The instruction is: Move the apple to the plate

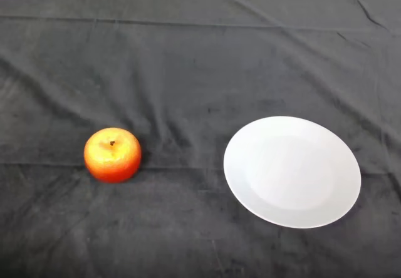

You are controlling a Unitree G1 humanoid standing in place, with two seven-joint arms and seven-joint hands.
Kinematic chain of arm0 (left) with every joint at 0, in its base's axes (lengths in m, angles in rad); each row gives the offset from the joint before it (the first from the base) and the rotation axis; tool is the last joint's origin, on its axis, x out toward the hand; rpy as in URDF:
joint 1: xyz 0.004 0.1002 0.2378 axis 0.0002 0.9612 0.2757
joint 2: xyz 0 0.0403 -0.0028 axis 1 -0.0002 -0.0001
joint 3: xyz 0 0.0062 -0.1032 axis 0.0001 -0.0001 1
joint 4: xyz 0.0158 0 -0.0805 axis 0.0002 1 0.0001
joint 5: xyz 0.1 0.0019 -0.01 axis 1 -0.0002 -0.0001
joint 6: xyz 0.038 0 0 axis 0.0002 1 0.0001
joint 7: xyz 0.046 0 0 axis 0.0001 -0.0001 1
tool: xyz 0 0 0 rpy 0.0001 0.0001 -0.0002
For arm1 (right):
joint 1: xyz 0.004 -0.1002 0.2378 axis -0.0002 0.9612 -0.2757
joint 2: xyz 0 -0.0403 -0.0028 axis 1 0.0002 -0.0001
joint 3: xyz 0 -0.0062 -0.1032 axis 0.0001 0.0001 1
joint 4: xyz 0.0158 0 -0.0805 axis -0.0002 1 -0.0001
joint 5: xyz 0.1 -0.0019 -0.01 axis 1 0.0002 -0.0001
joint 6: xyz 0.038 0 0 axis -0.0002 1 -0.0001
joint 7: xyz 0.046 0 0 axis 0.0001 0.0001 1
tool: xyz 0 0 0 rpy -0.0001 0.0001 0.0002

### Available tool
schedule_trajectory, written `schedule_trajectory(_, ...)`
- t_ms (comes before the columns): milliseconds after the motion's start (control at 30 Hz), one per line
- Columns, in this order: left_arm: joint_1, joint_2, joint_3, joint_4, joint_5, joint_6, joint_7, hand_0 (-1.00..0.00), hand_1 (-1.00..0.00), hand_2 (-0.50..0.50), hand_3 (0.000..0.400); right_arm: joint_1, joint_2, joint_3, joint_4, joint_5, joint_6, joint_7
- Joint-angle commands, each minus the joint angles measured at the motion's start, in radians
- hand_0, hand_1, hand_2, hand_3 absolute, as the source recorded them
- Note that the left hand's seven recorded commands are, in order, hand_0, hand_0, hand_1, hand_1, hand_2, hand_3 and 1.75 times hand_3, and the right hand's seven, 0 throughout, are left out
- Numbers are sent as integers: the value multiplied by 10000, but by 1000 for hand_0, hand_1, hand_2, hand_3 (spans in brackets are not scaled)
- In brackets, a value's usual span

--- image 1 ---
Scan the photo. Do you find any red yellow apple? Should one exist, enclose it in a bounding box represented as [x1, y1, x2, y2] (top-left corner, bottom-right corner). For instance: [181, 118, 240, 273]
[83, 127, 142, 184]

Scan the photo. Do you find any white round plate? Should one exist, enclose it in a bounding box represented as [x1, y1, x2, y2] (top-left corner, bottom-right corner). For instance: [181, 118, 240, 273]
[223, 116, 362, 229]

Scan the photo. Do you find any black cloth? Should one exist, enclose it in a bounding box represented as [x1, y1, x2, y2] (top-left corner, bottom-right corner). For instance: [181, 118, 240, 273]
[0, 0, 401, 278]

